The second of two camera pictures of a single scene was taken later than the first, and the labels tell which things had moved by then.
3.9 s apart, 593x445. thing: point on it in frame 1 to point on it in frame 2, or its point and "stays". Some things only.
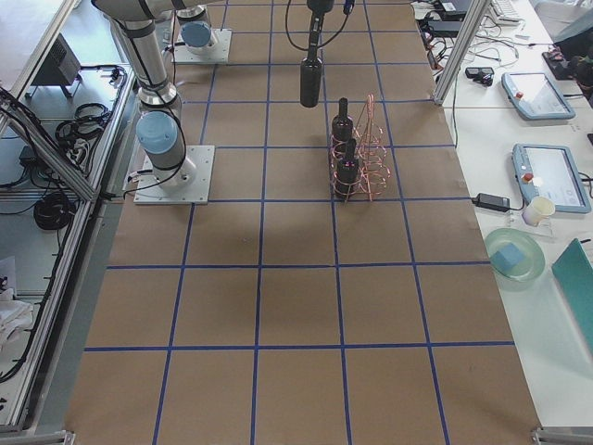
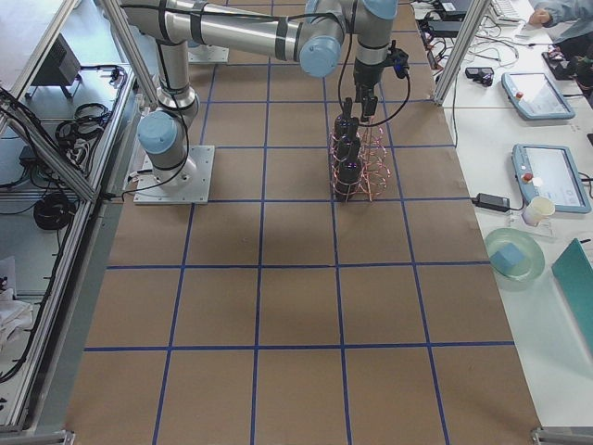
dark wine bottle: (310, 82) to (347, 139)
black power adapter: (491, 202) stays
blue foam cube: (507, 258) stays
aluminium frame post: (476, 12) stays
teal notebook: (574, 270) stays
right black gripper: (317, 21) to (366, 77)
